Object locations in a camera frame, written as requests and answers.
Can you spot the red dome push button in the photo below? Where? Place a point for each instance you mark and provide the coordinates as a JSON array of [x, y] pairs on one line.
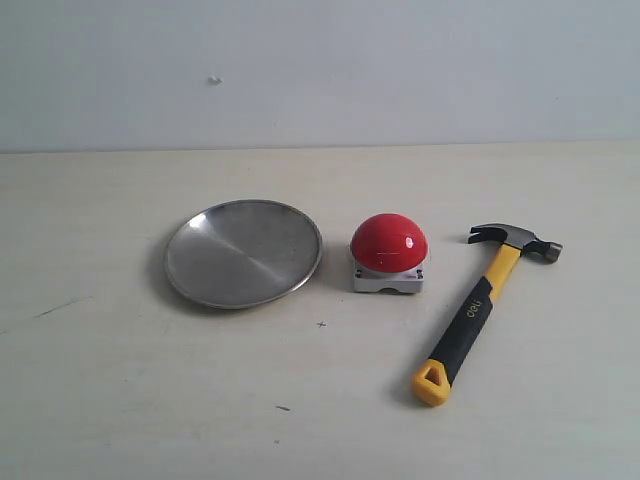
[[388, 252]]

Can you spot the round stainless steel plate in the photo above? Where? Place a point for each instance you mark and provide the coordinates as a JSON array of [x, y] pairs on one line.
[[242, 254]]

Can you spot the yellow black claw hammer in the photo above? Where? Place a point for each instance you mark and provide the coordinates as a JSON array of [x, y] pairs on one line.
[[432, 383]]

